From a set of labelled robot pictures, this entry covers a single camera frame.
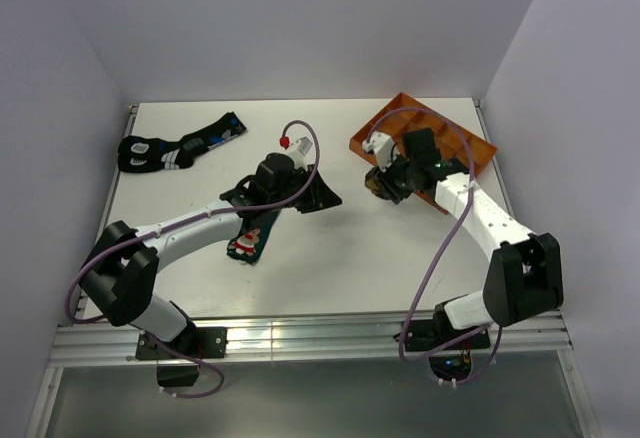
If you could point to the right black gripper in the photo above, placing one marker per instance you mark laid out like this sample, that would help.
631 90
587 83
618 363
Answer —
385 178

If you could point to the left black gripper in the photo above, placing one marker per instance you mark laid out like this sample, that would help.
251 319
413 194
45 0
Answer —
319 194

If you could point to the brown argyle sock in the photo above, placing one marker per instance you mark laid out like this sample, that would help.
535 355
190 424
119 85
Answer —
374 185

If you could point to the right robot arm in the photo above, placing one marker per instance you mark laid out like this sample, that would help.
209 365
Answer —
524 277

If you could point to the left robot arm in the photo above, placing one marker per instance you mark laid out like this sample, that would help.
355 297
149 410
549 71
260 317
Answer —
120 273

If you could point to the orange compartment tray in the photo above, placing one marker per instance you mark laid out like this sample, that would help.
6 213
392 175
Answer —
465 143

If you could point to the dark teal sock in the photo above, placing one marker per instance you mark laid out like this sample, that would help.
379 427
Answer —
248 246

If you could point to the black blue sports sock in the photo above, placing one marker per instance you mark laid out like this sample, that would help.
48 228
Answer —
139 155

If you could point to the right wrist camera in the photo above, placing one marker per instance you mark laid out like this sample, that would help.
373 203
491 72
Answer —
383 148

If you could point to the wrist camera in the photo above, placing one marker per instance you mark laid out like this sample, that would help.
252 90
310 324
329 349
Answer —
296 150
383 148

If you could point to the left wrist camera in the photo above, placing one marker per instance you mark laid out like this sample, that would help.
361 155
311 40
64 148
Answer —
296 150

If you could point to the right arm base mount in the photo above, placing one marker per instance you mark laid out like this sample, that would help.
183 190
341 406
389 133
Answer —
424 335

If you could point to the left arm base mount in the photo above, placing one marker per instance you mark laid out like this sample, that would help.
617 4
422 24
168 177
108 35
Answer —
198 343

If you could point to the aluminium front rail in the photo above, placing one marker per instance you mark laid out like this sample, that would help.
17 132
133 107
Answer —
365 336

